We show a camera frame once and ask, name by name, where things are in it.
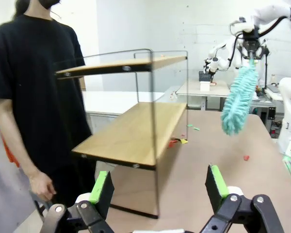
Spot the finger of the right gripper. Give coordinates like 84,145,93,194
253,45,264,60
242,45,252,60

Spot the beige background table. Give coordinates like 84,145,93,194
176,79,231,111

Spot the teal microfibre duster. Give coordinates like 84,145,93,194
220,59,259,136

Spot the aluminium frame workbench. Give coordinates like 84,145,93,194
251,83,284,115

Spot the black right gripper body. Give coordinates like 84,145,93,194
242,27,260,47

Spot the black background robot gripper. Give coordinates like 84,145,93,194
203,60,215,80

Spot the white table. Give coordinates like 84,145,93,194
82,91,165,117

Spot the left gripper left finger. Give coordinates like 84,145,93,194
40,170,116,233

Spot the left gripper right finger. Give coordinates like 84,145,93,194
200,164,286,233

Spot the person's right hand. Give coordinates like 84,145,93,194
29,171,57,202

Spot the two-tier wooden shelf black frame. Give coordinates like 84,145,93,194
55,48,189,219

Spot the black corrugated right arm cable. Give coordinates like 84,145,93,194
258,16,291,37

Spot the person in black T-shirt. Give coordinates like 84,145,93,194
0,0,93,209

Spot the black microphone stand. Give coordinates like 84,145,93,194
263,38,270,90

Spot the small black box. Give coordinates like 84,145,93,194
198,71,213,82

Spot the person's right forearm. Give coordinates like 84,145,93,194
0,131,42,180

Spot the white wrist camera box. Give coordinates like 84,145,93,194
229,17,254,33

